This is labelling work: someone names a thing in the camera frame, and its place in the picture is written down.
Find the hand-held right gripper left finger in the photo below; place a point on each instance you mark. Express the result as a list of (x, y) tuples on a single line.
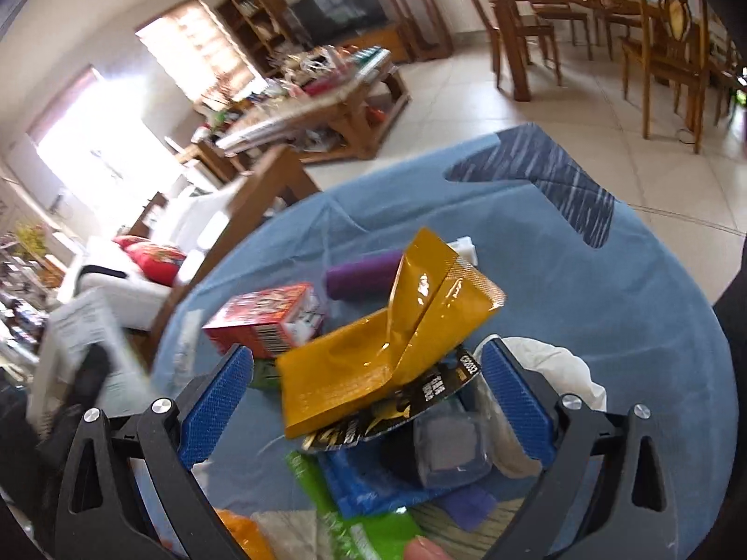
[(216, 405)]

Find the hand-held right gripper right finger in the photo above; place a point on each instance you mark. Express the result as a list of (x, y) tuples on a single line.
[(516, 402)]

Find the yellow foil packet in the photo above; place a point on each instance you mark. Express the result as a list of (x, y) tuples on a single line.
[(332, 385)]

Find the black button battery card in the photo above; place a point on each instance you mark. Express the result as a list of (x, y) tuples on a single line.
[(379, 415)]

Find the purple spray bottle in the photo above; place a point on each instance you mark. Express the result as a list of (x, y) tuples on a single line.
[(362, 274)]

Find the person's right hand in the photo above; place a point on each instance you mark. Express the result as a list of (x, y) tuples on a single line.
[(429, 549)]

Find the dark green small packet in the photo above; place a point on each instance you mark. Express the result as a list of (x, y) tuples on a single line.
[(265, 376)]

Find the red printed carton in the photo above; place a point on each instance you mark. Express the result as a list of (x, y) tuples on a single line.
[(257, 318)]

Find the small purple packet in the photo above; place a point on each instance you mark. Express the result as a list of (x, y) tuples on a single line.
[(467, 507)]

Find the blue tablecloth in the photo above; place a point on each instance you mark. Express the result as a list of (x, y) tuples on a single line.
[(583, 303)]

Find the orange plastic wrapper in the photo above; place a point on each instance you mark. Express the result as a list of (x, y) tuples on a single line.
[(245, 536)]

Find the white plastic cap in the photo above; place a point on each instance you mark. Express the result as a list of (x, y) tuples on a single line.
[(468, 252)]

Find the red printed cushion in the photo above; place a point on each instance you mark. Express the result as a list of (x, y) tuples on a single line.
[(154, 259)]

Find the white printed paper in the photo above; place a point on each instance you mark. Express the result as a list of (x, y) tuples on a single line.
[(76, 326)]

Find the blue plastic packet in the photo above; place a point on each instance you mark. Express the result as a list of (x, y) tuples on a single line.
[(362, 490)]

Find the green snack wrapper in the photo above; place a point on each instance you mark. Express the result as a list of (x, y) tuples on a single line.
[(350, 536)]

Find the white cushioned wooden sofa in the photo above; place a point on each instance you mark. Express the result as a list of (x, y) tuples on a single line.
[(192, 216)]

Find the wooden coffee table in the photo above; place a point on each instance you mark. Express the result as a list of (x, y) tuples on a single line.
[(356, 111)]

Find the clutter pile on coffee table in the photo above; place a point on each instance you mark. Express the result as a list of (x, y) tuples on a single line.
[(303, 73)]

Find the window with wooden blinds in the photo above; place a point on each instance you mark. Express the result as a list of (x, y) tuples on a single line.
[(192, 46)]

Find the wooden dining table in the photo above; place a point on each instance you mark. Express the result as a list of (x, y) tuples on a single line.
[(525, 29)]

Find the wooden dining chair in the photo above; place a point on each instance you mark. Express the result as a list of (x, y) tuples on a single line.
[(554, 11), (671, 29), (496, 29), (729, 64), (601, 6)]

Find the wooden television stand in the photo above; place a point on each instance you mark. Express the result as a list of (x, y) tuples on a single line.
[(379, 41)]

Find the wooden bookshelf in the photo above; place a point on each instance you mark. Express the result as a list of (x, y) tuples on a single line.
[(251, 17)]

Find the tall wooden plant stand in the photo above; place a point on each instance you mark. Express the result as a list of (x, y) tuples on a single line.
[(408, 11)]

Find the black television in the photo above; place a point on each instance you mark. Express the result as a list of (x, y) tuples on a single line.
[(338, 3)]

